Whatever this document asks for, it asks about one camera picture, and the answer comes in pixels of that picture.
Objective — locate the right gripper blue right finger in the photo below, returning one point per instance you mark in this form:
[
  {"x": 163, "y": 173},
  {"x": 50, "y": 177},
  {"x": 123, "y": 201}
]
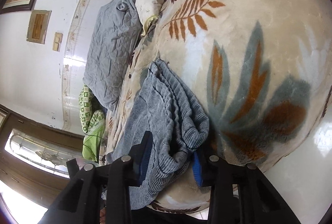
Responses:
[{"x": 239, "y": 194}]

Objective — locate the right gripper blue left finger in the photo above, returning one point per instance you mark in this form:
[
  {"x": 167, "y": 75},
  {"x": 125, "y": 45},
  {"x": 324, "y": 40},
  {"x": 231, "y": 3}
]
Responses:
[{"x": 81, "y": 201}]

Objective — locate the grey denim pants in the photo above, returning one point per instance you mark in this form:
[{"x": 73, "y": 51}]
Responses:
[{"x": 167, "y": 108}]

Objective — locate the wooden door with glass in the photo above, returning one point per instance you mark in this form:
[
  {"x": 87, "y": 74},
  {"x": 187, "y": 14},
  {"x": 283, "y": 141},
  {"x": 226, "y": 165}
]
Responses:
[{"x": 33, "y": 166}]

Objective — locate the green patterned quilt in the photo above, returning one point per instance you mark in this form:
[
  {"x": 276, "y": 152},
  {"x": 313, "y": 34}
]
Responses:
[{"x": 93, "y": 123}]

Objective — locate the leaf pattern bed blanket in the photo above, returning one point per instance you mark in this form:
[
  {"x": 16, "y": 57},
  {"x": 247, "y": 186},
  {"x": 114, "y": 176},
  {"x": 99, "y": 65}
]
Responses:
[{"x": 260, "y": 69}]

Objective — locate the grey quilted pillow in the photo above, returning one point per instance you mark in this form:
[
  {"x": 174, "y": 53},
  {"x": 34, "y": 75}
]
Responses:
[{"x": 116, "y": 33}]

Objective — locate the beige wall switch plate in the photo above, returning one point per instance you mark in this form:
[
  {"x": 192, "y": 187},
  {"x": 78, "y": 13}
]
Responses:
[{"x": 57, "y": 41}]

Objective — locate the small framed wall plaque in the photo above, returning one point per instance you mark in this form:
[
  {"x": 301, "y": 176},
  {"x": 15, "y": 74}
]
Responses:
[{"x": 38, "y": 25}]

